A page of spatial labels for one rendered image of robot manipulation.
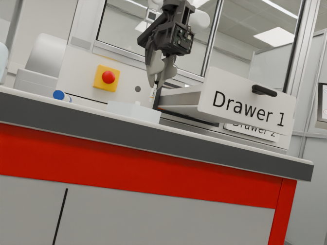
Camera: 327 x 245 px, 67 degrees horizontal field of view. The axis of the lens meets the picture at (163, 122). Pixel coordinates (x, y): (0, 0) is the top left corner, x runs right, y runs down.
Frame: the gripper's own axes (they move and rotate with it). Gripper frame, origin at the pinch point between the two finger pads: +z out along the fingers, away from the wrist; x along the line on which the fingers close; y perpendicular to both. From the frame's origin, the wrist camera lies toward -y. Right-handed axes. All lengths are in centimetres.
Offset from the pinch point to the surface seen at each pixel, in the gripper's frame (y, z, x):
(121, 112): -0.2, 9.3, -7.0
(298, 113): -49, -35, 216
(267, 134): -1, 3, 66
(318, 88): 3, -29, 103
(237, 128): -6, 4, 51
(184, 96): 0.1, 0.3, 11.5
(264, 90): 20.5, -3.9, 17.5
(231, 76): 14.7, -5.4, 11.6
